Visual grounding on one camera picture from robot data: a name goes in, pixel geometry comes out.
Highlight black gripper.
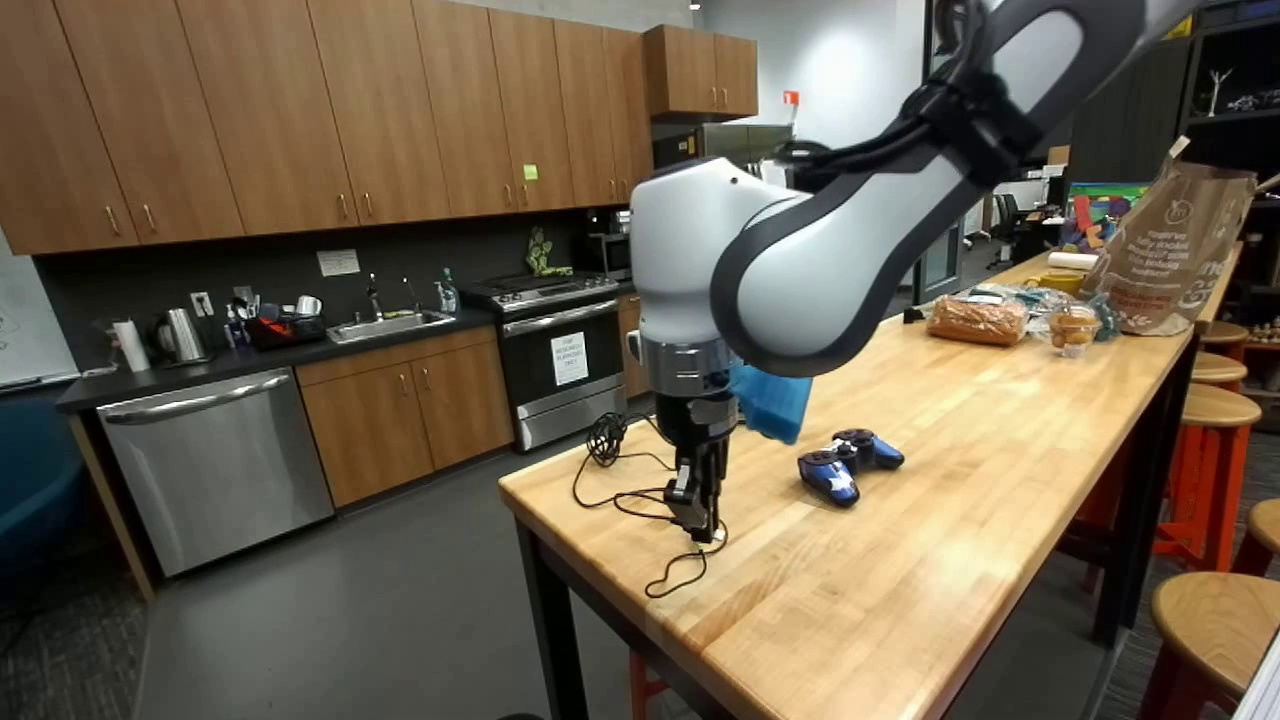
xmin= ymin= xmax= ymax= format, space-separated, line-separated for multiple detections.
xmin=657 ymin=390 xmax=738 ymax=542

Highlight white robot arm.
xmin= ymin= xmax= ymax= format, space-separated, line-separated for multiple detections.
xmin=628 ymin=0 xmax=1205 ymax=542

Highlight blue black game controller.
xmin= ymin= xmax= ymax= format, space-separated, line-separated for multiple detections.
xmin=797 ymin=429 xmax=904 ymax=508

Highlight stainless steel oven range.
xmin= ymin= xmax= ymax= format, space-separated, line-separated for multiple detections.
xmin=465 ymin=273 xmax=623 ymax=451

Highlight brown lower kitchen cabinets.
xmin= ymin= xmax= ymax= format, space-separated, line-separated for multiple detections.
xmin=295 ymin=329 xmax=512 ymax=508

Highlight brown kitchen cabinets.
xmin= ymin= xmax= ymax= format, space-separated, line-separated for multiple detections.
xmin=295 ymin=329 xmax=512 ymax=508
xmin=0 ymin=0 xmax=758 ymax=256

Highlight bagged bread loaf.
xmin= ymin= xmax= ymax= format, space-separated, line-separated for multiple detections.
xmin=927 ymin=296 xmax=1027 ymax=347

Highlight kitchen sink with faucet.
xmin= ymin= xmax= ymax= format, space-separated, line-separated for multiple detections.
xmin=323 ymin=273 xmax=461 ymax=345

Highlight small bagged bread roll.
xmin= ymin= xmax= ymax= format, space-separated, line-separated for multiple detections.
xmin=1047 ymin=299 xmax=1101 ymax=353

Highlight stainless steel dishwasher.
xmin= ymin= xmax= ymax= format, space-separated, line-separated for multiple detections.
xmin=97 ymin=371 xmax=338 ymax=576

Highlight clear plastic bag upright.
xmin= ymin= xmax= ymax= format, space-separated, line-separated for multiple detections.
xmin=1096 ymin=158 xmax=1255 ymax=337

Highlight round wooden stool middle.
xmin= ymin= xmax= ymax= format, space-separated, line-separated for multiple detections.
xmin=1157 ymin=382 xmax=1261 ymax=566

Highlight round wooden stool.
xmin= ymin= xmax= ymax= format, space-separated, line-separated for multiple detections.
xmin=1141 ymin=570 xmax=1280 ymax=720
xmin=1157 ymin=382 xmax=1261 ymax=566

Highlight round wooden stool front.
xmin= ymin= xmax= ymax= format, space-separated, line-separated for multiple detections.
xmin=1141 ymin=570 xmax=1280 ymax=720

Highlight brown upper kitchen cabinets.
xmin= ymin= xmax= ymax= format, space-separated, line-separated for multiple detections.
xmin=0 ymin=0 xmax=758 ymax=256

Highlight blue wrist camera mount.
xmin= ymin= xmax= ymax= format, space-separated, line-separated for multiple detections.
xmin=733 ymin=364 xmax=813 ymax=445

